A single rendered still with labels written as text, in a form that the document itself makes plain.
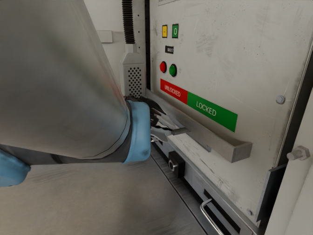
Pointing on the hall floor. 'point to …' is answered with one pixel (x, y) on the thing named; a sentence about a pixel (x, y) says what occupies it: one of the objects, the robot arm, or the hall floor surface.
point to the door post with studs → (296, 185)
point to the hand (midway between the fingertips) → (169, 128)
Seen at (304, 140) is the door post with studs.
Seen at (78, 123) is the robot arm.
